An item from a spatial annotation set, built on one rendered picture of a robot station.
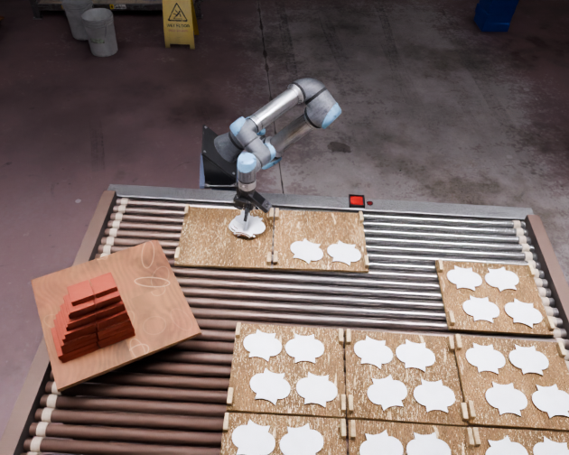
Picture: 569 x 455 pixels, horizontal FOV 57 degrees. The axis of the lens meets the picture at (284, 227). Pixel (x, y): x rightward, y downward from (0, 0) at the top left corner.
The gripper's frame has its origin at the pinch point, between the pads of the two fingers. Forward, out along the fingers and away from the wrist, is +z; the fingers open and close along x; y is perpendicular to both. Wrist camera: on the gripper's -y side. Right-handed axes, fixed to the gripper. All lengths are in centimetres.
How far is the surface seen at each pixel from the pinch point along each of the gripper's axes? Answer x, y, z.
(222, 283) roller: 32.9, -1.3, 5.8
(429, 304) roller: 9, -84, 6
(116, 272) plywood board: 53, 34, -6
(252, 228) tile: 4.7, -2.3, -0.1
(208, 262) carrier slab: 26.6, 8.6, 4.0
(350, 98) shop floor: -266, 20, 98
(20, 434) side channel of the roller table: 116, 30, 3
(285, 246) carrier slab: 4.7, -18.4, 4.0
